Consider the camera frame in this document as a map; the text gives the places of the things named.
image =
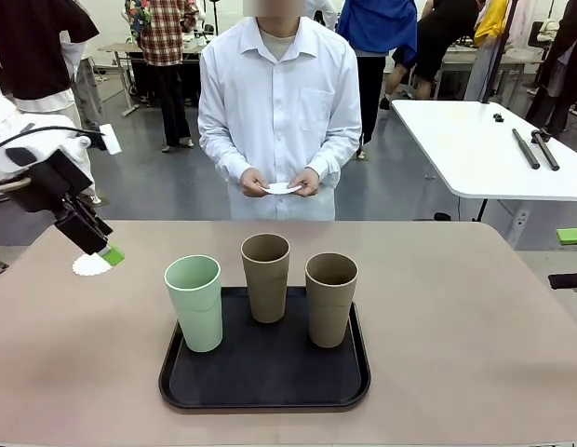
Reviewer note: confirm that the black plastic serving tray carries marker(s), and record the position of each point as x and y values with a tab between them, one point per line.
265	372

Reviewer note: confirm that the tall light green cup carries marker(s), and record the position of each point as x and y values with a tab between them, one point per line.
195	316

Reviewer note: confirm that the person's left forearm white sleeve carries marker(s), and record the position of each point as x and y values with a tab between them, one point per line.
332	156

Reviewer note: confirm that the black stand pole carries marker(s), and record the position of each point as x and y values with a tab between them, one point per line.
496	60

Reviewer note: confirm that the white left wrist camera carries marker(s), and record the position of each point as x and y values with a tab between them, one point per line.
111	139

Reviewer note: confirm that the bystander in black tee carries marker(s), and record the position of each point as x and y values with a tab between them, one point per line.
32	46

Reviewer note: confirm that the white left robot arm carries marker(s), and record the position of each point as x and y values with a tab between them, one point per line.
4	121

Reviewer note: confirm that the black rod with clamp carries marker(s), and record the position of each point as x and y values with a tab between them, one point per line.
546	153

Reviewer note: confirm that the black green-tipped right gripper finger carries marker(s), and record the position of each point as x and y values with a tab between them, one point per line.
568	235
567	281

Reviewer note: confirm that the bending bystander in black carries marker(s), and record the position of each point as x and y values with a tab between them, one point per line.
437	37

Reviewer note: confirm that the person's right hand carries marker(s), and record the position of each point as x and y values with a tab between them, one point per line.
253	181

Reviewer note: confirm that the floral patterned shirt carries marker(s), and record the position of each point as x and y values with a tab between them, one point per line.
138	14

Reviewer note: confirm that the grey workbench desk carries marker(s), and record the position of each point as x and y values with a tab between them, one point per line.
516	60

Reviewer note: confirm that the person's right forearm white sleeve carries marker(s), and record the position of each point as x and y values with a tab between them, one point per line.
223	156

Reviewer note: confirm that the grey desk with metal legs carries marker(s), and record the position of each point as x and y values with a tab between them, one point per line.
118	48

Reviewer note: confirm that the plain black metal rod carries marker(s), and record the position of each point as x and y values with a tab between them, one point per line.
526	149

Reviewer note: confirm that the white folding table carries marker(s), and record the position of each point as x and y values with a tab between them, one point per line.
479	149

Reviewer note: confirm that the bystander in blue jacket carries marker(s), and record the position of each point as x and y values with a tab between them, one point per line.
377	23

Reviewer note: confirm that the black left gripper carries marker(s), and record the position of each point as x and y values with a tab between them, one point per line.
46	181

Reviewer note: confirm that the bystander in plaid shirt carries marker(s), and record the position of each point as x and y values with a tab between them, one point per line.
163	37

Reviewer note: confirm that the beige puffy jacket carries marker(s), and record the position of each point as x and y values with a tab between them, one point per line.
546	32

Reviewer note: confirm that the bystander in dark coat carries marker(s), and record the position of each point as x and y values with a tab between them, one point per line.
563	60

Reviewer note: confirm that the hanging pink garment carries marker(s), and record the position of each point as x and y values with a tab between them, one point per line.
516	21

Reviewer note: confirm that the person torso in white shirt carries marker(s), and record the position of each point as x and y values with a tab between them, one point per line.
279	116

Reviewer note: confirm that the tall brown cup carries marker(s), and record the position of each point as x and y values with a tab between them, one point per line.
328	316
265	293

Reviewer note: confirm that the person's left hand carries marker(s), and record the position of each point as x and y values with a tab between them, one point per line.
309	181

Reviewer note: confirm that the bystander in grey trousers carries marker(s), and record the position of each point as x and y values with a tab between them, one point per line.
88	93

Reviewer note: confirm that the mannequin in yellow top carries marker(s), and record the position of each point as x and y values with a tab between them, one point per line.
491	23

